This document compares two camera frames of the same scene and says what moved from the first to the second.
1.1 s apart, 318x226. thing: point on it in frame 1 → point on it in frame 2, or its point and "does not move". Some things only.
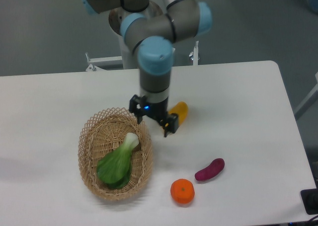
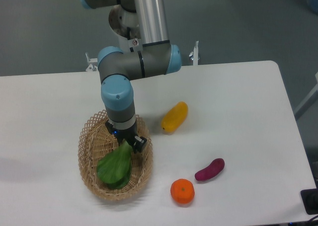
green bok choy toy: (114, 169) does not move
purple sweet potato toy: (216, 166) does not move
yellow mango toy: (181, 109) does not move
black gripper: (155, 111) → (127, 134)
